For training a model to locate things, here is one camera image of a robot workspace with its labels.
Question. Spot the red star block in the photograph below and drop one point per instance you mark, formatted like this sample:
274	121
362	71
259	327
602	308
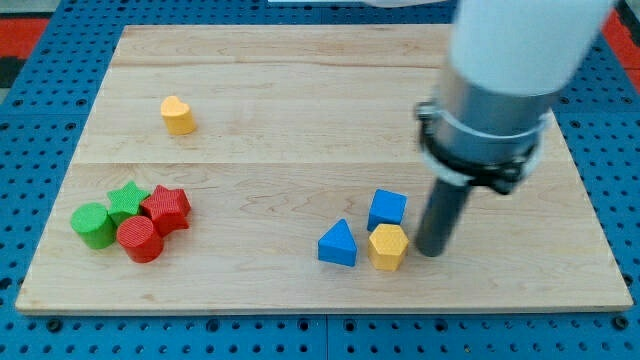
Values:
168	209

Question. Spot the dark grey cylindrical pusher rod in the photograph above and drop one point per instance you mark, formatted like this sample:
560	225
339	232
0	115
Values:
444	207

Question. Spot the red cylinder block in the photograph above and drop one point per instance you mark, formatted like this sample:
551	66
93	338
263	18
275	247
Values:
137	235

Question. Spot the light wooden board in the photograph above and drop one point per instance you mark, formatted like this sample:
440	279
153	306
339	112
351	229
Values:
297	127

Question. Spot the yellow heart block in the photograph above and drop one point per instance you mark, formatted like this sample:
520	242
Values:
177	116

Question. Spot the green cylinder block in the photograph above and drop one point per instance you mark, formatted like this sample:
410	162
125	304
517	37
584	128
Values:
92	223

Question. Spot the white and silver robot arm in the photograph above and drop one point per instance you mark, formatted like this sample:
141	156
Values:
506	63

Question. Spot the green star block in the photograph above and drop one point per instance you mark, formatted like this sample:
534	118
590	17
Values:
125	202

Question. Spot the yellow hexagon block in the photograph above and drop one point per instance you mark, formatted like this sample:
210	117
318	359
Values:
387	247

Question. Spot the blue cube block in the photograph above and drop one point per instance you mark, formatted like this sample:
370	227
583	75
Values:
386	208

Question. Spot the blue triangle block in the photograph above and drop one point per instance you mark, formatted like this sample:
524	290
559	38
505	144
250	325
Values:
338	245

